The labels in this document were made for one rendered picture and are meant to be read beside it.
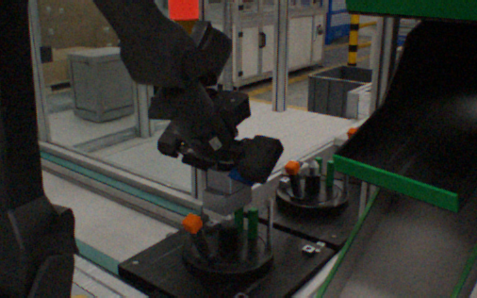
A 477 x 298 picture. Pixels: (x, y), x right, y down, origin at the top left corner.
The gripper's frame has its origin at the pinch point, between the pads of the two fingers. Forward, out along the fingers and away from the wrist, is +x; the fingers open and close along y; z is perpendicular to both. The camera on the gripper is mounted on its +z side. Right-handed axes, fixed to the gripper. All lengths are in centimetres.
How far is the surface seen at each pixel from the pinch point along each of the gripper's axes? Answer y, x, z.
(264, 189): 9.7, 26.0, 9.5
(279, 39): 60, 63, 86
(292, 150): 32, 65, 41
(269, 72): 310, 369, 320
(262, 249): -4.5, 11.3, -6.4
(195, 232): -0.9, -0.4, -10.9
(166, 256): 7.7, 7.7, -14.2
